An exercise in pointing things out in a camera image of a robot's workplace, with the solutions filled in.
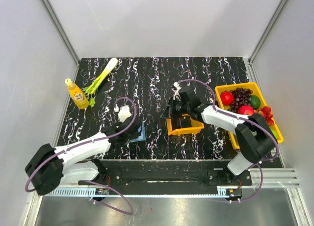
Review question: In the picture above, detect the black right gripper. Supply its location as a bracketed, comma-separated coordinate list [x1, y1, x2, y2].
[160, 97, 190, 120]

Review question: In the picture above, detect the small orange card bin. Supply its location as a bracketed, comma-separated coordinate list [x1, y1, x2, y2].
[166, 114, 204, 136]

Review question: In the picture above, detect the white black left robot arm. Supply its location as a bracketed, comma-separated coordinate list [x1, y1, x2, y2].
[25, 119, 143, 196]

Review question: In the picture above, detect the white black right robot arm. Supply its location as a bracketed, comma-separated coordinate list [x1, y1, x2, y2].
[160, 88, 278, 185]

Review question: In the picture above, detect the black marble pattern mat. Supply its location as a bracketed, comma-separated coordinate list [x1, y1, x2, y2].
[53, 56, 249, 160]

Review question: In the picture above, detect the green white leek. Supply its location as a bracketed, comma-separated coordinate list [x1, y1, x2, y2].
[83, 58, 118, 107]

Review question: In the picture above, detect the red apple left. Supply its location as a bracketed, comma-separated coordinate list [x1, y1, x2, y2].
[220, 91, 235, 105]

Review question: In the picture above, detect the red apple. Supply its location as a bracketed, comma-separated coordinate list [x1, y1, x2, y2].
[220, 91, 235, 105]
[238, 105, 255, 116]

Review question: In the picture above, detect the yellow juice bottle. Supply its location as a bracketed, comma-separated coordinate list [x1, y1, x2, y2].
[64, 78, 89, 109]

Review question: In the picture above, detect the dark purple grape bunch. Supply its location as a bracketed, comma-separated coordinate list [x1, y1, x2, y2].
[228, 87, 253, 113]

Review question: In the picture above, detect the red apple centre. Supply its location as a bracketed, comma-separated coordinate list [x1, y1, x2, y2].
[238, 105, 255, 116]

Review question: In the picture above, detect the dark green avocado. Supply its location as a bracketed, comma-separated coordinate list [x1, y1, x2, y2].
[250, 95, 261, 110]

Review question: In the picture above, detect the large yellow fruit tray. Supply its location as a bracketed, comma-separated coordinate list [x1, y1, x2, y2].
[215, 82, 284, 143]

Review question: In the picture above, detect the light green apple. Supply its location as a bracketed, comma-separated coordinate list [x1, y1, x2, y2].
[270, 128, 279, 139]

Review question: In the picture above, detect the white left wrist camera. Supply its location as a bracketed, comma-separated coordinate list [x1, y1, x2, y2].
[114, 105, 131, 123]

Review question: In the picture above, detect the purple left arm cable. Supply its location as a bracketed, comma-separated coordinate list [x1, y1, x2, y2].
[24, 97, 138, 215]

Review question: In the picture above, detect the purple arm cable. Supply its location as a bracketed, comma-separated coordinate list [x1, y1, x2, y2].
[24, 97, 138, 215]
[173, 79, 280, 203]

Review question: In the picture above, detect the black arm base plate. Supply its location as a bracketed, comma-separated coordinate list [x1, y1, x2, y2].
[92, 160, 252, 186]

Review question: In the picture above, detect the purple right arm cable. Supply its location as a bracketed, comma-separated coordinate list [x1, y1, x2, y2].
[173, 79, 280, 203]

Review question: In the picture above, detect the white slotted cable duct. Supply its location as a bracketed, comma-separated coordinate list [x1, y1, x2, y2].
[46, 187, 230, 199]

